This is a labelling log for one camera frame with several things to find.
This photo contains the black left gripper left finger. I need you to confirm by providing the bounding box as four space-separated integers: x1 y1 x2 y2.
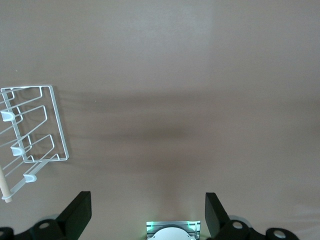
0 191 93 240

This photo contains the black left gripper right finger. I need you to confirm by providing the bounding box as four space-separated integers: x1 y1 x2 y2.
205 192 300 240

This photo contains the wooden rack rod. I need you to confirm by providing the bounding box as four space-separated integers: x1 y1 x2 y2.
0 166 13 203

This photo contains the white wire cup rack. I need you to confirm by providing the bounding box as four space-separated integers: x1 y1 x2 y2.
0 84 70 202

